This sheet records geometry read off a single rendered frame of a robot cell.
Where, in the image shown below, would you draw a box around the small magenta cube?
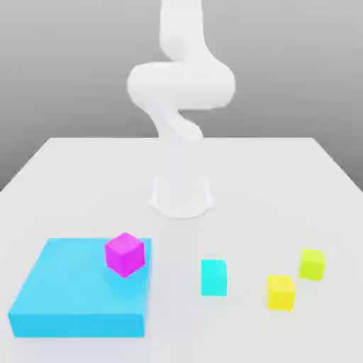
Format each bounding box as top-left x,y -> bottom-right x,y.
104,232 -> 146,279

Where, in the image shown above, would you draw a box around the small cyan cube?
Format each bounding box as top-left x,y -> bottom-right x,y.
200,258 -> 228,297

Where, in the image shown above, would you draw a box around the small yellow cube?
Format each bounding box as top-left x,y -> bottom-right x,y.
266,274 -> 296,312

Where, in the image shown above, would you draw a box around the small lime green cube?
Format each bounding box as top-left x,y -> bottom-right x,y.
298,247 -> 326,282

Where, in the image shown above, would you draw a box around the large blue box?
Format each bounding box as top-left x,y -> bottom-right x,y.
7,237 -> 153,339

